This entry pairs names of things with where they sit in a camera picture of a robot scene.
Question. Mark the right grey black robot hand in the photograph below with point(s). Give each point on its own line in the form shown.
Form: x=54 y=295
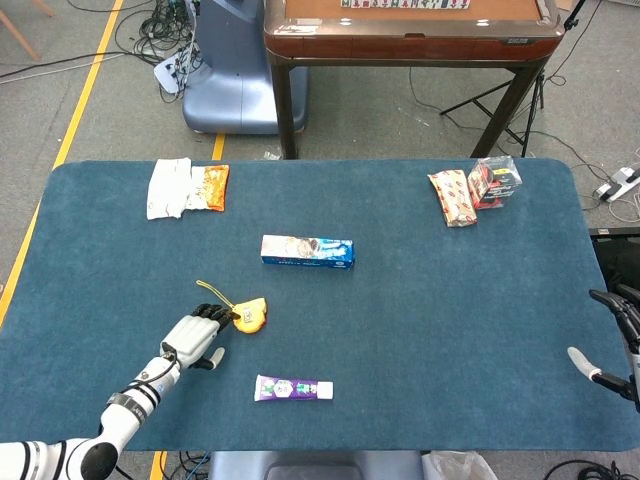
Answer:
x=632 y=330

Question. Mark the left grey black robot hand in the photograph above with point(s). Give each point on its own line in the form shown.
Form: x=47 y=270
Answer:
x=192 y=337

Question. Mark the yellow tape measure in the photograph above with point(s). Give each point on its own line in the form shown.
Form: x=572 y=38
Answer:
x=250 y=321

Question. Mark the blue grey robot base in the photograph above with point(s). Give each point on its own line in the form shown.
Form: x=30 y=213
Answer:
x=235 y=85

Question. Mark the black box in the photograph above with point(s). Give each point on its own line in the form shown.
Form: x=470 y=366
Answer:
x=617 y=260

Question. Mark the purple white toothpaste tube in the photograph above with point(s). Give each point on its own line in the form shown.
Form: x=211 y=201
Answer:
x=287 y=388

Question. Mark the blue cookie box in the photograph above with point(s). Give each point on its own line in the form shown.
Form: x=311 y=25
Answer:
x=310 y=252

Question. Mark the white power strip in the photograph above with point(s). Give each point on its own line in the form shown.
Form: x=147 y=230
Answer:
x=167 y=72
x=617 y=184

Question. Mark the white orange snack bag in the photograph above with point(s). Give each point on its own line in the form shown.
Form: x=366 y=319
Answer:
x=170 y=190

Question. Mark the grey robot torso base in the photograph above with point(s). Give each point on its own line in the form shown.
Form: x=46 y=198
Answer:
x=310 y=467

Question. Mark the clear plastic coffee box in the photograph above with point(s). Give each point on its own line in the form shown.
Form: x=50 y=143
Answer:
x=495 y=182

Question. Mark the clear plastic bag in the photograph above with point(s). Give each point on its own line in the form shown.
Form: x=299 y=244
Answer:
x=457 y=467

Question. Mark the beige red patterned snack pack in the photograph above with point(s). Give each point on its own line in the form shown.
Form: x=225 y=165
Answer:
x=452 y=197

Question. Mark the black tripod stand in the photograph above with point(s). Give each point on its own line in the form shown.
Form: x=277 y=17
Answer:
x=530 y=115

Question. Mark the white chair wooden legs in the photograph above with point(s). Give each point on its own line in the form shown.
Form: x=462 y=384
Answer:
x=20 y=30

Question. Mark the brown mahjong table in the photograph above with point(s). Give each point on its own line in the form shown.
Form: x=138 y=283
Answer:
x=400 y=47

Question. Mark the mahjong tile row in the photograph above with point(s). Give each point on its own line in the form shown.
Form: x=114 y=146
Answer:
x=405 y=3

